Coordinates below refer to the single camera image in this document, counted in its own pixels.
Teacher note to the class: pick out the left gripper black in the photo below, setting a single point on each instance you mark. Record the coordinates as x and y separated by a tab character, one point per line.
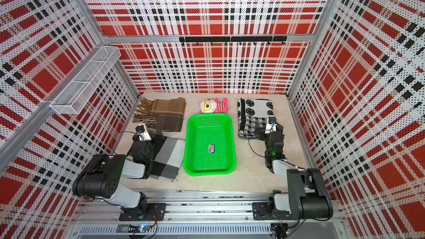
156	141

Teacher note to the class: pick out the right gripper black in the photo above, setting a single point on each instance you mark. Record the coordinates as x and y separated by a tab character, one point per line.
281	129

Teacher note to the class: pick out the grey black white checked scarf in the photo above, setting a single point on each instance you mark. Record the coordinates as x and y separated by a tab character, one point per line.
164	163

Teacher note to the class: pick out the brown plaid fringed scarf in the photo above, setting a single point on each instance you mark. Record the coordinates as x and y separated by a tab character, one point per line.
166	115

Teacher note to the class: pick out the black white patterned scarf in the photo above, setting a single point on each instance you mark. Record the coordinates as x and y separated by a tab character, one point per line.
253	117

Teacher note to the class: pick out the green plastic basket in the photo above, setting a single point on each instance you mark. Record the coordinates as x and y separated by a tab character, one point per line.
209	145

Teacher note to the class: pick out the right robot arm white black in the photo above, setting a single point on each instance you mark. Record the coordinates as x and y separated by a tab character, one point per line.
306	196

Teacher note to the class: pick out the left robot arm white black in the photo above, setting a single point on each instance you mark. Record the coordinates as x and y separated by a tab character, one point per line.
100	179

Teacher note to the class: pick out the white pink plush toy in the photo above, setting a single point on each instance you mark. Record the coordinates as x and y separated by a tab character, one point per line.
210	106

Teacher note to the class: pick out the green circuit board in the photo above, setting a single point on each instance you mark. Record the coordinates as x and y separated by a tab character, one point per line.
142	228

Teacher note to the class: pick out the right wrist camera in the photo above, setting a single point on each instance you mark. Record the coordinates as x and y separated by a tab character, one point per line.
271	125

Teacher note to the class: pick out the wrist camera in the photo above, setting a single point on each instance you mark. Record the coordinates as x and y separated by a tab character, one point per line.
142	134
271	125

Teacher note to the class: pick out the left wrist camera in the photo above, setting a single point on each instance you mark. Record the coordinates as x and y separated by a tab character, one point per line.
142	134

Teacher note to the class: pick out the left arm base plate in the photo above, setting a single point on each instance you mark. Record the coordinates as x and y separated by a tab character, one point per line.
148	212

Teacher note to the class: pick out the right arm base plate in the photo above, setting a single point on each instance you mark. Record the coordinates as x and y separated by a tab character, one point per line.
265	210

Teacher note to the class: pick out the aluminium mounting rail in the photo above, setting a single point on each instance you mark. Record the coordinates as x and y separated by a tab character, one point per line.
182	206

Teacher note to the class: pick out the white wire mesh shelf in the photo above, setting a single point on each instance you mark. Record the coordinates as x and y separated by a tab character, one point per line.
82	87

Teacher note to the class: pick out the black hook rail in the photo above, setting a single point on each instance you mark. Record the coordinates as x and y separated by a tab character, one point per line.
237	39

